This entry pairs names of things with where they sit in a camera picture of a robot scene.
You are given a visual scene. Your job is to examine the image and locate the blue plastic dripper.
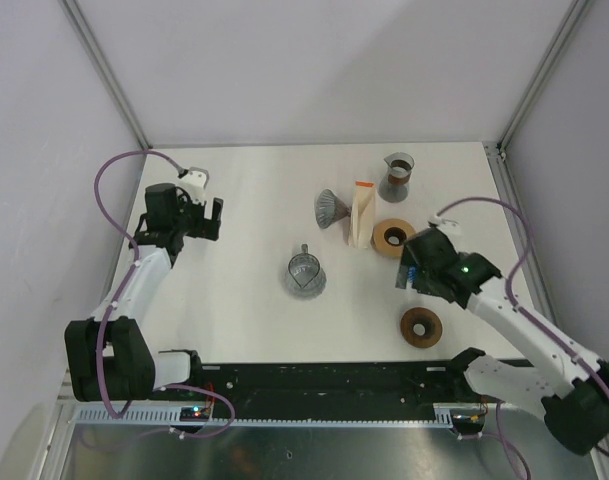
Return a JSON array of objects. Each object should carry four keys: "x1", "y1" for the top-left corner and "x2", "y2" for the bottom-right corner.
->
[{"x1": 399, "y1": 266, "x2": 417, "y2": 288}]

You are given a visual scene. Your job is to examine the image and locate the dark wooden dripper ring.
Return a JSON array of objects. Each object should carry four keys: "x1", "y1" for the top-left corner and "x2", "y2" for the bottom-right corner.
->
[{"x1": 399, "y1": 306, "x2": 444, "y2": 348}]

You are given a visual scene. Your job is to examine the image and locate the coffee filter paper pack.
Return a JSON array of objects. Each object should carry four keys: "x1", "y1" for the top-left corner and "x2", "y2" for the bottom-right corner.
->
[{"x1": 347, "y1": 181, "x2": 376, "y2": 249}]

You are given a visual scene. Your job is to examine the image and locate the clear glass coffee server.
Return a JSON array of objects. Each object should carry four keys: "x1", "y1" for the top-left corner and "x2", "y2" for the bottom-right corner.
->
[{"x1": 283, "y1": 244, "x2": 327, "y2": 300}]

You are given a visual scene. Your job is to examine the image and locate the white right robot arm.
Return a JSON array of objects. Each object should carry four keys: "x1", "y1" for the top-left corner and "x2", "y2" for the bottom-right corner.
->
[{"x1": 396, "y1": 226, "x2": 609, "y2": 455}]

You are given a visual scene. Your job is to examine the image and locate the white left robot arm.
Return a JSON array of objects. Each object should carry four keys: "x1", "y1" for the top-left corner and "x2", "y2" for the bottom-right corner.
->
[{"x1": 64, "y1": 183, "x2": 224, "y2": 402}]

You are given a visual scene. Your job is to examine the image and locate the glass carafe with cork band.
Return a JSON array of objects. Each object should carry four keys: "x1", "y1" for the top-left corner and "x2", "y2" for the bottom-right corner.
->
[{"x1": 378, "y1": 152, "x2": 415, "y2": 203}]

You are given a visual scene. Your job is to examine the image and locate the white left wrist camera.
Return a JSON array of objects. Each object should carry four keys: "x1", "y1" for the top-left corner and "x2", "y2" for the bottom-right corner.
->
[{"x1": 178, "y1": 167, "x2": 209, "y2": 205}]

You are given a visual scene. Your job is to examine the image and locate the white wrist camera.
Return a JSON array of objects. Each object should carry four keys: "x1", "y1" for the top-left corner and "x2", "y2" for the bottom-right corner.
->
[
  {"x1": 428, "y1": 214, "x2": 462, "y2": 238},
  {"x1": 178, "y1": 167, "x2": 209, "y2": 205}
]

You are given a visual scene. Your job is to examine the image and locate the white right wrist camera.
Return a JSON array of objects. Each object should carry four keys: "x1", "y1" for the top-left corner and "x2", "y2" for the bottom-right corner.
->
[{"x1": 428, "y1": 214, "x2": 462, "y2": 238}]

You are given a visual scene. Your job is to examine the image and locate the light wooden dripper ring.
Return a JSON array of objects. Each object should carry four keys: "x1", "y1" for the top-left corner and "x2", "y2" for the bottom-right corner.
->
[{"x1": 370, "y1": 217, "x2": 417, "y2": 260}]

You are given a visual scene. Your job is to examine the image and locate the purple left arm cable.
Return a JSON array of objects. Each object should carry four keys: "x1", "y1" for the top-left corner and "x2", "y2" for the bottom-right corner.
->
[{"x1": 77, "y1": 149, "x2": 236, "y2": 451}]

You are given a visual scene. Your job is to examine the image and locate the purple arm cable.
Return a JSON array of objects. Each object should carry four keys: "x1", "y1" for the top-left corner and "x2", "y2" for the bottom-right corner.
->
[
  {"x1": 77, "y1": 149, "x2": 236, "y2": 451},
  {"x1": 433, "y1": 197, "x2": 609, "y2": 480}
]

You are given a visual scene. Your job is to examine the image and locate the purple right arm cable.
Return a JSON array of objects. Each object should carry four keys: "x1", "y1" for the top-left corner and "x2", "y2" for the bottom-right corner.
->
[{"x1": 433, "y1": 197, "x2": 609, "y2": 480}]

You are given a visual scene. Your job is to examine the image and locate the aluminium right table rail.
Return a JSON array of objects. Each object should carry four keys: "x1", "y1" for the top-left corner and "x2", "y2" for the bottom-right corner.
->
[{"x1": 482, "y1": 141, "x2": 560, "y2": 331}]

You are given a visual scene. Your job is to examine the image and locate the grey slotted cable duct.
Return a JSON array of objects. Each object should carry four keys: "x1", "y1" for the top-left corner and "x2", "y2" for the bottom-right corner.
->
[{"x1": 72, "y1": 404, "x2": 453, "y2": 429}]

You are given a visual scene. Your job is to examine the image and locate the aluminium corner post left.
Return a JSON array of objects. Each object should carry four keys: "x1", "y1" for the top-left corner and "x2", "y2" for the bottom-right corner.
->
[{"x1": 58, "y1": 0, "x2": 151, "y2": 149}]

